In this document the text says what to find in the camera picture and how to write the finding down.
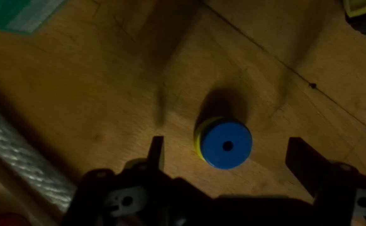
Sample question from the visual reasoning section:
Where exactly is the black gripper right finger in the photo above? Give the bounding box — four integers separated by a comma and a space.
285, 136, 340, 199

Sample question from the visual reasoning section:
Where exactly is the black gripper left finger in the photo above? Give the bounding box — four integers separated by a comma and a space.
146, 135, 167, 171

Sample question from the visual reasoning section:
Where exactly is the blue round block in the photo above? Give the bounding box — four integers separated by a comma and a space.
199, 120, 255, 171

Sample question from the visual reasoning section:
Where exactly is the grey braided hose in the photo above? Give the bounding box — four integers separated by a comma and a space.
0, 93, 80, 216

